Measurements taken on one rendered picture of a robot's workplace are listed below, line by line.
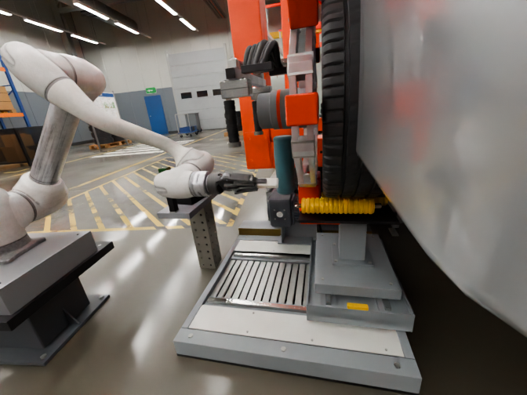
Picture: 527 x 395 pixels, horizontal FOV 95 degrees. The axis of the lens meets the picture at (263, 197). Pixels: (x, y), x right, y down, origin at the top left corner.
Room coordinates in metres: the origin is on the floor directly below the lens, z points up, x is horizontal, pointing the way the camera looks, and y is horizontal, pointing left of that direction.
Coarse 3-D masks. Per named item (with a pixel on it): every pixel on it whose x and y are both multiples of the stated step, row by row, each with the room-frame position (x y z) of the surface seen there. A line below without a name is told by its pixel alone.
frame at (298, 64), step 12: (312, 36) 0.73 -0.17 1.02; (312, 48) 0.70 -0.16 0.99; (288, 60) 0.69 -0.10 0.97; (300, 60) 0.68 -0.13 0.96; (312, 60) 0.68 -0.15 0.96; (288, 72) 0.68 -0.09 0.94; (300, 72) 0.67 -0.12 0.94; (312, 72) 0.66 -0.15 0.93; (312, 84) 0.67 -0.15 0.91; (312, 132) 0.67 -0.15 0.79; (300, 144) 0.68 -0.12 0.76; (312, 144) 0.67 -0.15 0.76; (300, 156) 0.69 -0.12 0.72; (312, 156) 0.68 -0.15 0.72; (300, 168) 0.74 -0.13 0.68; (312, 168) 0.73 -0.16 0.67; (300, 180) 0.80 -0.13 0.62; (312, 180) 0.79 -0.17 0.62
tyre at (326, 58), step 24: (336, 0) 0.69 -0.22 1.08; (360, 0) 0.66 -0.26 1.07; (336, 24) 0.64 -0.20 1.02; (360, 24) 0.62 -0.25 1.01; (336, 48) 0.62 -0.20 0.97; (336, 72) 0.60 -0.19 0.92; (336, 96) 0.60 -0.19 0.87; (336, 120) 0.60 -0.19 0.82; (336, 144) 0.61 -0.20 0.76; (336, 168) 0.63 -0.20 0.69; (360, 168) 0.63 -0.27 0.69; (336, 192) 0.71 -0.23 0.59; (360, 192) 0.70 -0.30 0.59
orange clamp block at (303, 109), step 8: (288, 96) 0.59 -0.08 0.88; (296, 96) 0.59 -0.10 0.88; (304, 96) 0.58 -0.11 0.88; (312, 96) 0.58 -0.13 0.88; (288, 104) 0.59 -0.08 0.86; (296, 104) 0.59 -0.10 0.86; (304, 104) 0.58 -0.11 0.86; (312, 104) 0.58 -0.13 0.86; (288, 112) 0.59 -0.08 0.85; (296, 112) 0.59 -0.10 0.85; (304, 112) 0.58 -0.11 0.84; (312, 112) 0.58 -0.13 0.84; (288, 120) 0.59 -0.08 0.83; (296, 120) 0.59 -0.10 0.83; (304, 120) 0.58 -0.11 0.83; (312, 120) 0.58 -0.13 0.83
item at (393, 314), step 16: (320, 304) 0.71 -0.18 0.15; (336, 304) 0.71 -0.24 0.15; (352, 304) 0.67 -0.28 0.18; (368, 304) 0.69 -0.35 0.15; (384, 304) 0.65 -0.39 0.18; (400, 304) 0.68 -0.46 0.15; (320, 320) 0.68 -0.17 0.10; (336, 320) 0.67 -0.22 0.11; (352, 320) 0.65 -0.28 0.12; (368, 320) 0.64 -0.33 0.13; (384, 320) 0.63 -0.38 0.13; (400, 320) 0.62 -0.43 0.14
